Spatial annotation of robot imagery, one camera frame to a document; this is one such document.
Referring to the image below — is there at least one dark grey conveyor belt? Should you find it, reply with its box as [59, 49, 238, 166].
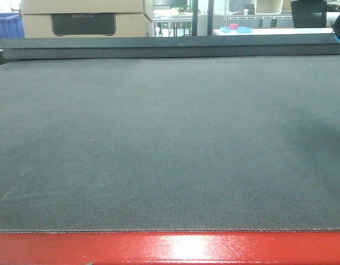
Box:
[0, 56, 340, 232]

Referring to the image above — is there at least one black office chair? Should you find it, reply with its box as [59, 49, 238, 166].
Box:
[290, 1, 327, 28]

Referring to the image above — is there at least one white background table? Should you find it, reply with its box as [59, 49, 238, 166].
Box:
[214, 28, 333, 36]

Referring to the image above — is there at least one blue tray on white table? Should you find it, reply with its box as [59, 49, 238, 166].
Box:
[220, 26, 252, 34]

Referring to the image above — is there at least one pink tape roll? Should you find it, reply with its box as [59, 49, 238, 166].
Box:
[229, 23, 239, 30]

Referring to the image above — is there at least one large cardboard box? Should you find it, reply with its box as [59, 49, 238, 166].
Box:
[20, 0, 153, 38]

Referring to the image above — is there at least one blue plastic crate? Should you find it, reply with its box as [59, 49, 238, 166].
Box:
[0, 13, 25, 39]

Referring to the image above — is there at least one dark grey far side rail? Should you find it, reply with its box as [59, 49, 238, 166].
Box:
[0, 33, 340, 60]

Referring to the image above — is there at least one black vertical post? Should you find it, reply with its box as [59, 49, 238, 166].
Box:
[192, 0, 199, 36]

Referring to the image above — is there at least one red conveyor frame edge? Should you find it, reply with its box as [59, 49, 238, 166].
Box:
[0, 232, 340, 264]

